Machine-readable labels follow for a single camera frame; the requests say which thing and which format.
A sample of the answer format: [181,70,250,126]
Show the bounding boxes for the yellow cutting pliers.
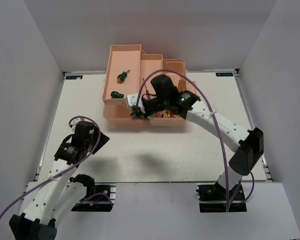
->
[154,112,168,118]

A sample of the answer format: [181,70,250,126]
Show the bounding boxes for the pink plastic toolbox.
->
[102,44,196,128]

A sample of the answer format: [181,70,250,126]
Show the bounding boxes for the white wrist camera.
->
[68,117,82,132]
[125,93,145,113]

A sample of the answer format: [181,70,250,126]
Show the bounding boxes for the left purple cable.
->
[0,115,115,240]

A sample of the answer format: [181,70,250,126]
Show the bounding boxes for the long blue-handled screwdriver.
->
[144,84,151,100]

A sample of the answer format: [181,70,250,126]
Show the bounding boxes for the green orange-capped stubby screwdriver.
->
[117,70,130,84]

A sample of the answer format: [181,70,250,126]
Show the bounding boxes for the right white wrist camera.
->
[125,93,145,113]

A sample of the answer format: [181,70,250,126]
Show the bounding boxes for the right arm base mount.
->
[196,182,247,213]

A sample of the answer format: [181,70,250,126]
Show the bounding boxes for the yellow needle-nose pliers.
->
[165,111,182,119]

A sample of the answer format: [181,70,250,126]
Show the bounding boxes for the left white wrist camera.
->
[68,117,82,132]

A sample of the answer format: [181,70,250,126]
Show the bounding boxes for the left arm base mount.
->
[71,183,117,212]

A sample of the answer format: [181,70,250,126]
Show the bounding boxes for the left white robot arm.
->
[9,121,110,240]

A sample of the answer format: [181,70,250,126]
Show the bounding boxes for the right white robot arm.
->
[126,74,264,200]

